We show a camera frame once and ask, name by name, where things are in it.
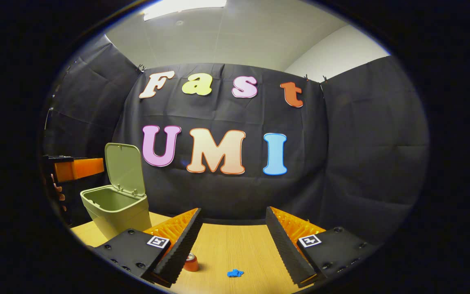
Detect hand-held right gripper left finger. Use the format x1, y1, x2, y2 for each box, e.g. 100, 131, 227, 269
92, 207, 204, 287

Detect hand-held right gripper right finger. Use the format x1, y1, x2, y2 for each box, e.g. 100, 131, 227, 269
265, 206, 378, 287

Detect red pop can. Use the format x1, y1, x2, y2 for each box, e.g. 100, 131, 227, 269
184, 253, 200, 272

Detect green desktop garbage bin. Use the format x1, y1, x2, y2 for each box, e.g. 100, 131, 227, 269
80, 143, 152, 241

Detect wooden desktop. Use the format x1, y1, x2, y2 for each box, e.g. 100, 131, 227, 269
70, 212, 329, 294

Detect black backdrop cloth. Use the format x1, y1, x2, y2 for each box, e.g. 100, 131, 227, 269
41, 43, 429, 245

